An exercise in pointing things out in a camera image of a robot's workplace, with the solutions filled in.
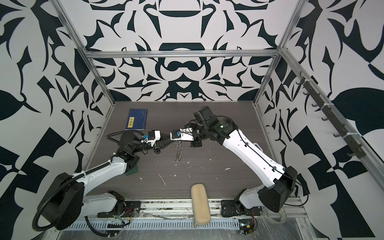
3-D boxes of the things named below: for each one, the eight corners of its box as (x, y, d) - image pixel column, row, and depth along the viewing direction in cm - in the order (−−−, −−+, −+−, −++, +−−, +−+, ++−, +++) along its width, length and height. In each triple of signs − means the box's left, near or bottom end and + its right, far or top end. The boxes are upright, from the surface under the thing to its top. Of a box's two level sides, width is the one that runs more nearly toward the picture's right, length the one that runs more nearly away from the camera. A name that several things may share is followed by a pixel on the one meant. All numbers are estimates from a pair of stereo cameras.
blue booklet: (124, 130, 107) (123, 127, 105) (131, 111, 118) (129, 108, 116) (144, 130, 107) (143, 127, 105) (148, 111, 118) (147, 108, 116)
